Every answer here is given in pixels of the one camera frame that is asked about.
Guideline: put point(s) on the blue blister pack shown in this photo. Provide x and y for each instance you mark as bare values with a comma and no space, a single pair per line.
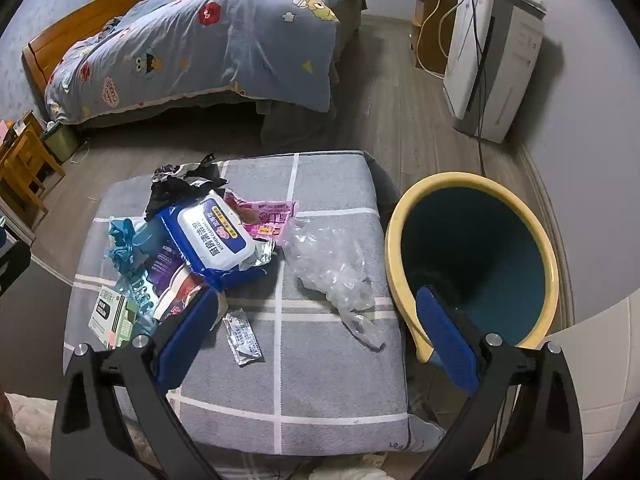
135,300

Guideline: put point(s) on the wooden bed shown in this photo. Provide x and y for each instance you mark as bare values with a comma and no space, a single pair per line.
75,30

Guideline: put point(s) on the teal crumpled plastic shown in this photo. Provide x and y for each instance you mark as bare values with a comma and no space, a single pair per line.
125,245

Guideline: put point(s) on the grey rug with stripes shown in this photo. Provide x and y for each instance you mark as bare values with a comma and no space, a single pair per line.
310,360

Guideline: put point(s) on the white floor appliance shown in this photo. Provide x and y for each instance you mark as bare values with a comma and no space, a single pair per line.
500,70

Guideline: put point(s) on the red and white packet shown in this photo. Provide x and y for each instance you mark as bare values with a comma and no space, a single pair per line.
182,290

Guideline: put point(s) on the green and white box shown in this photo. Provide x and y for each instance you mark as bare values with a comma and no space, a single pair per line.
110,315

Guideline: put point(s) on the purple packet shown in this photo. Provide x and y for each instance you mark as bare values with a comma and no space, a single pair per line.
162,265

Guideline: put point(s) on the small green bin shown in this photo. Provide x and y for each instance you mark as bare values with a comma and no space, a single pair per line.
62,142

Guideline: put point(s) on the black plastic bag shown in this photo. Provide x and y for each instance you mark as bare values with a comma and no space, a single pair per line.
170,195

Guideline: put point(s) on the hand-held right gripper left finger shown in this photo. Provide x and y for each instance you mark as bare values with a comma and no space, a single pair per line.
192,330

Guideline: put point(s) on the blue wet wipes packet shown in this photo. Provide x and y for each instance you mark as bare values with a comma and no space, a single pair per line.
215,235

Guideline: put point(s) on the clear plastic bag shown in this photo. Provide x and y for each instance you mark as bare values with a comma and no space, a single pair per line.
330,270

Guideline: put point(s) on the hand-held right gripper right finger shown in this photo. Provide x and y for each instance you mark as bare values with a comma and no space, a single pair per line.
445,335

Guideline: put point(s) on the white fluffy cloth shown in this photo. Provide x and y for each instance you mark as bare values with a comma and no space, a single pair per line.
30,415

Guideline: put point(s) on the blue printed duvet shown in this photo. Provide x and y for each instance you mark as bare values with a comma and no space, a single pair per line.
225,45

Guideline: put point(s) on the wooden chair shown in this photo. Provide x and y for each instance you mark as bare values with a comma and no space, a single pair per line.
25,160

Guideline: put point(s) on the pink snack wrapper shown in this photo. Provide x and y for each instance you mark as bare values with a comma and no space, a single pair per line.
272,217

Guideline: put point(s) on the small silver sachet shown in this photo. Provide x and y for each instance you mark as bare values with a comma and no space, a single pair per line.
242,337

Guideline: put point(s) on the white furniture panel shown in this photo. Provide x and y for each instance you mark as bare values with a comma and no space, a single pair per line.
600,360

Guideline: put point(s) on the yellow-rimmed teal trash bin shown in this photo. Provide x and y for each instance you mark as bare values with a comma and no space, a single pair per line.
475,240

